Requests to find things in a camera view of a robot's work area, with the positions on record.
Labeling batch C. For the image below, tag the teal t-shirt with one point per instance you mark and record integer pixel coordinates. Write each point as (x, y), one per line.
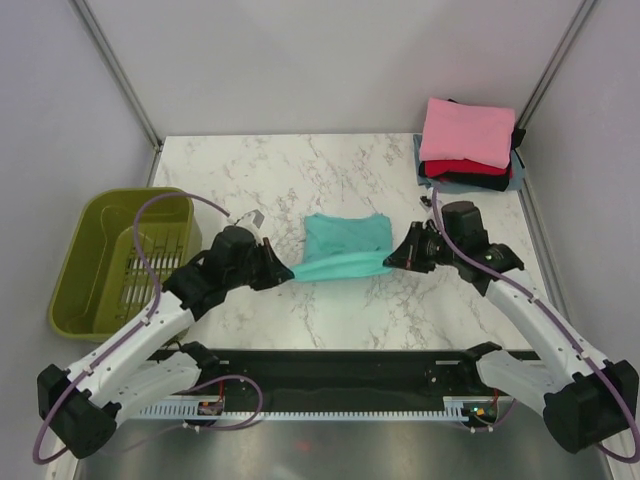
(344, 248)

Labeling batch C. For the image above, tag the left aluminium frame post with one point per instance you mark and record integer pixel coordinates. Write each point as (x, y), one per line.
(108, 55)

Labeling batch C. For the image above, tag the olive green plastic tub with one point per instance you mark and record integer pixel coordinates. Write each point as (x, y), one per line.
(103, 283)

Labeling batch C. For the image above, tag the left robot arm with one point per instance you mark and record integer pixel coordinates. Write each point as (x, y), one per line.
(85, 403)

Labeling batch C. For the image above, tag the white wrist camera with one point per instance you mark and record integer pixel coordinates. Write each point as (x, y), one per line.
(251, 221)
(429, 200)

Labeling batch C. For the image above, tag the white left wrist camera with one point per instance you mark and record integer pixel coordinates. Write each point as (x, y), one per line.
(251, 221)

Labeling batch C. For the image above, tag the folded black t-shirt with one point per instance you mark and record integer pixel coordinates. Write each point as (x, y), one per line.
(498, 183)

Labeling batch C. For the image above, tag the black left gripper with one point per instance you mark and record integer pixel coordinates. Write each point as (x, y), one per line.
(275, 272)

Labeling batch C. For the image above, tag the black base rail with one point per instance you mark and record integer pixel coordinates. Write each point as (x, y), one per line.
(351, 380)

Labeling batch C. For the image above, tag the folded pink t-shirt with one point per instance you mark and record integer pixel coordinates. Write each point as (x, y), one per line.
(454, 131)

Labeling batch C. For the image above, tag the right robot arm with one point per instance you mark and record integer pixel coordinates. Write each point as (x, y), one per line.
(582, 396)

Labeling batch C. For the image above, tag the white slotted cable duct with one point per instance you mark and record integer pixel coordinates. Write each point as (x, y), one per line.
(454, 409)

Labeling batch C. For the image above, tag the folded red t-shirt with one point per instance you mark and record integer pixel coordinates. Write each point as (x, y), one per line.
(436, 168)

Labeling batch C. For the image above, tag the aluminium frame post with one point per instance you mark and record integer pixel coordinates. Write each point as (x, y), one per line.
(578, 21)
(108, 55)

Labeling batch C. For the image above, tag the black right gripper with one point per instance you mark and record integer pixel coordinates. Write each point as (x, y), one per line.
(408, 254)

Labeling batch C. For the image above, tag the folded grey-blue t-shirt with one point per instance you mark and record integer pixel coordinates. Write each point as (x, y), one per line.
(515, 183)

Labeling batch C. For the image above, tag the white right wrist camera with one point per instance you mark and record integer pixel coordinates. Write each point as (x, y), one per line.
(429, 200)

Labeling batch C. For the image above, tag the right aluminium frame post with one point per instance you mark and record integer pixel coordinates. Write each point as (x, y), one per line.
(578, 21)

